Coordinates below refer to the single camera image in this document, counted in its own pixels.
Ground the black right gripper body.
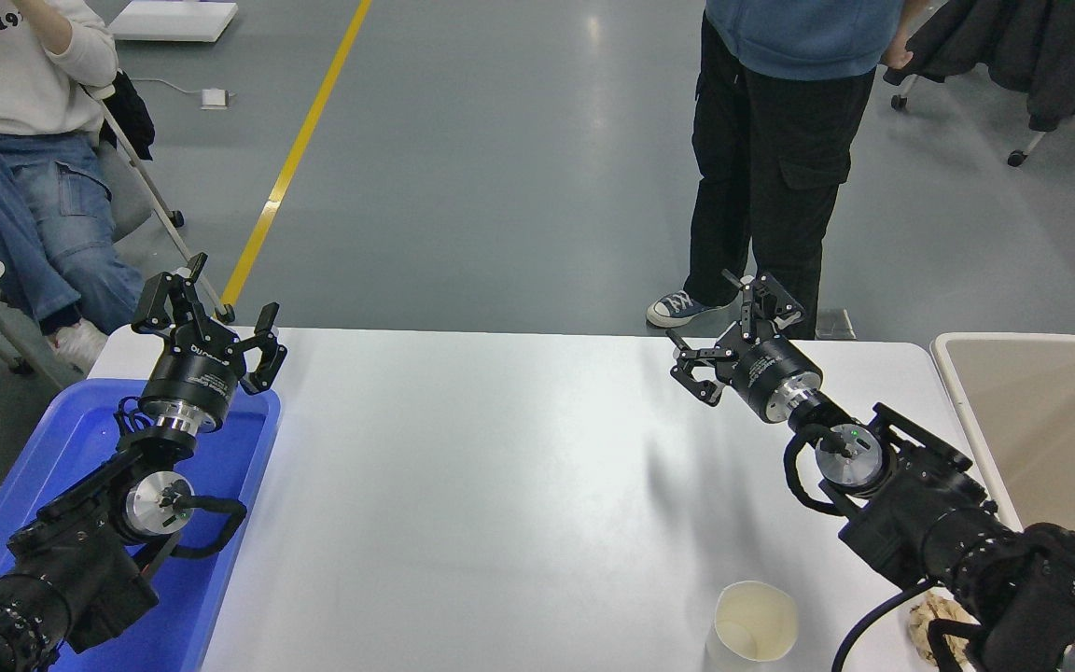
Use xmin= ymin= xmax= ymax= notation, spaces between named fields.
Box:
xmin=732 ymin=332 xmax=820 ymax=424

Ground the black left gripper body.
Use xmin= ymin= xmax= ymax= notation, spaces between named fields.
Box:
xmin=140 ymin=320 xmax=249 ymax=423

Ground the white paper cup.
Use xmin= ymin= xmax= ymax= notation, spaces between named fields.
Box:
xmin=705 ymin=581 xmax=800 ymax=672

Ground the large pale dustbin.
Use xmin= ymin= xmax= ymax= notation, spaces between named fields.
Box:
xmin=929 ymin=332 xmax=1075 ymax=561

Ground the blue plastic tray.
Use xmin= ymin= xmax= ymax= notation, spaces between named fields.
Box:
xmin=0 ymin=377 xmax=283 ymax=672

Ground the grey folding chair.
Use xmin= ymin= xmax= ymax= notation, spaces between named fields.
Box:
xmin=0 ymin=84 xmax=238 ymax=326

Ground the standing person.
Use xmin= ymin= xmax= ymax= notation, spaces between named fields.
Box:
xmin=645 ymin=0 xmax=932 ymax=342

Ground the black garment on chair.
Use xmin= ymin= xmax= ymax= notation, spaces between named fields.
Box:
xmin=99 ymin=72 xmax=157 ymax=161

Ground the seated person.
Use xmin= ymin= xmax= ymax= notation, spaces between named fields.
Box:
xmin=0 ymin=0 xmax=147 ymax=374

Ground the white flat floor platform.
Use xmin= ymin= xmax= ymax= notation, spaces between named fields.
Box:
xmin=108 ymin=0 xmax=240 ymax=44

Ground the crumpled tan paper ball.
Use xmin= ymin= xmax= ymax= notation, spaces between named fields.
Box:
xmin=907 ymin=597 xmax=975 ymax=667

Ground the dark jacket on chair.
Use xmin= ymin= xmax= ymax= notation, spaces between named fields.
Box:
xmin=883 ymin=0 xmax=1075 ymax=133

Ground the white power adapter with cable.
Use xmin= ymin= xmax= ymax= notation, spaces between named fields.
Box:
xmin=132 ymin=77 xmax=232 ymax=112

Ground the wheeled chair frame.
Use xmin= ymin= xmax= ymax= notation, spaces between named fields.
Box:
xmin=890 ymin=73 xmax=1075 ymax=188

